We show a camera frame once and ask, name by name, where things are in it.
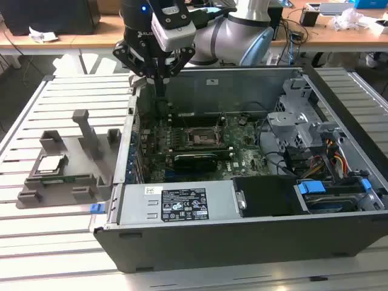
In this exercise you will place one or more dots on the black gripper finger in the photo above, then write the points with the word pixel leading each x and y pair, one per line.
pixel 127 57
pixel 182 62

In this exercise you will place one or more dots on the silver CPU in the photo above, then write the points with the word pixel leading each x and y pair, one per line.
pixel 51 164

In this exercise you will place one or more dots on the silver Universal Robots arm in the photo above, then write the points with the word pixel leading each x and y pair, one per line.
pixel 230 27

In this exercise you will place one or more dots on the wooden desk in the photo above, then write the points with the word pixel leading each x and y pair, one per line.
pixel 75 41

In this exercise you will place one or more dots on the RAM slot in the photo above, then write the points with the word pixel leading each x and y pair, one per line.
pixel 197 125
pixel 197 122
pixel 197 118

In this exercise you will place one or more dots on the large black computer box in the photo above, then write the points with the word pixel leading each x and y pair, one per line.
pixel 54 15

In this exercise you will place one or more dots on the coin cell battery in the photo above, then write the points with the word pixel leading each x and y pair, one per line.
pixel 241 122

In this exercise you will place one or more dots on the crumpled white paper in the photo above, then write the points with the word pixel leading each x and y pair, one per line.
pixel 42 35

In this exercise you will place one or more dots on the RAM stick with white label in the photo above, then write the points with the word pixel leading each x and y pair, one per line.
pixel 200 149

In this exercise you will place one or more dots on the black graphics card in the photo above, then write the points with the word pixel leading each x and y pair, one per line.
pixel 194 163

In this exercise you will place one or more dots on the green motherboard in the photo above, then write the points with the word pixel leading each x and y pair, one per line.
pixel 242 145

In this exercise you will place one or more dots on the silver metal drive cage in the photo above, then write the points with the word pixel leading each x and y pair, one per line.
pixel 291 121

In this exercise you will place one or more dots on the grey parts rack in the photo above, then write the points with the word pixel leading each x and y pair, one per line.
pixel 72 169

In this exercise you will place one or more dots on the small black box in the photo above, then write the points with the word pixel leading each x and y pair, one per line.
pixel 309 16

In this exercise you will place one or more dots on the green RAM stick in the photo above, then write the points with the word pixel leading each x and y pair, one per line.
pixel 57 180

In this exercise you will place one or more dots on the silver power supply unit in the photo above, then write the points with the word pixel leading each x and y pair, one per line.
pixel 136 200

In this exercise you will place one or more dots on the blue plastic clip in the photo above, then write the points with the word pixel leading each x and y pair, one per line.
pixel 96 209

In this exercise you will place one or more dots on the grey tray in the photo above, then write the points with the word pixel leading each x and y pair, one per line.
pixel 336 8

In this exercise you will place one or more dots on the clear plastic bag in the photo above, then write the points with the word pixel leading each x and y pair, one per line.
pixel 345 19

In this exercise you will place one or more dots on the hard disk in blue carrier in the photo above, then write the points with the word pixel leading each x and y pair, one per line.
pixel 312 187

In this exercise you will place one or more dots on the open black PC case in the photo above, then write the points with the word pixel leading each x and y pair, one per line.
pixel 242 245

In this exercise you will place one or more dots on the blue box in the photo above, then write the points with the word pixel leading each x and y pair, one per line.
pixel 369 3

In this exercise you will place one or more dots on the white box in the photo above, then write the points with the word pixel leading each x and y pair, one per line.
pixel 376 25

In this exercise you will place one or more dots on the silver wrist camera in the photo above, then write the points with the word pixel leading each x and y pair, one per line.
pixel 175 33

